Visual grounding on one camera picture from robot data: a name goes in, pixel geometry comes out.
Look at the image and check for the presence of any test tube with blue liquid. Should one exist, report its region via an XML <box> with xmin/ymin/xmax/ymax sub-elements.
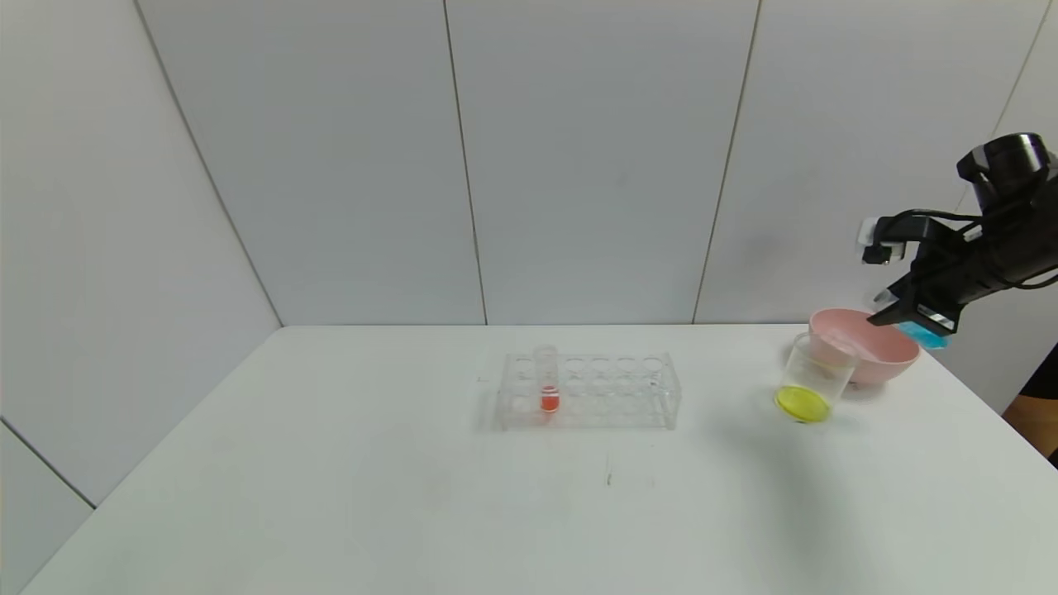
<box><xmin>875</xmin><ymin>289</ymin><xmax>953</xmax><ymax>351</ymax></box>

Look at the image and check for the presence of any test tube with red liquid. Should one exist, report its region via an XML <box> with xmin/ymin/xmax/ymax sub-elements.
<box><xmin>534</xmin><ymin>345</ymin><xmax>563</xmax><ymax>412</ymax></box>

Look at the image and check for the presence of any clear acrylic test tube rack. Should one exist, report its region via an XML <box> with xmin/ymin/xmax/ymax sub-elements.
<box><xmin>496</xmin><ymin>352</ymin><xmax>680</xmax><ymax>431</ymax></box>

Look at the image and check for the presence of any clear plastic beaker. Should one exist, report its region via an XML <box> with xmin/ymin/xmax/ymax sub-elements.
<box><xmin>774</xmin><ymin>332</ymin><xmax>857</xmax><ymax>424</ymax></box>

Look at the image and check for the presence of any pink bowl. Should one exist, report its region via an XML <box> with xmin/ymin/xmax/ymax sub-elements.
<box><xmin>808</xmin><ymin>308</ymin><xmax>922</xmax><ymax>386</ymax></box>

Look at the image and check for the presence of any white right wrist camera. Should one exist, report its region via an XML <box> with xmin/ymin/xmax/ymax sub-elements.
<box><xmin>857</xmin><ymin>217</ymin><xmax>903</xmax><ymax>265</ymax></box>

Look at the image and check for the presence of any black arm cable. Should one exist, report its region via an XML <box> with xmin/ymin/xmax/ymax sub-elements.
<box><xmin>897</xmin><ymin>208</ymin><xmax>989</xmax><ymax>228</ymax></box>

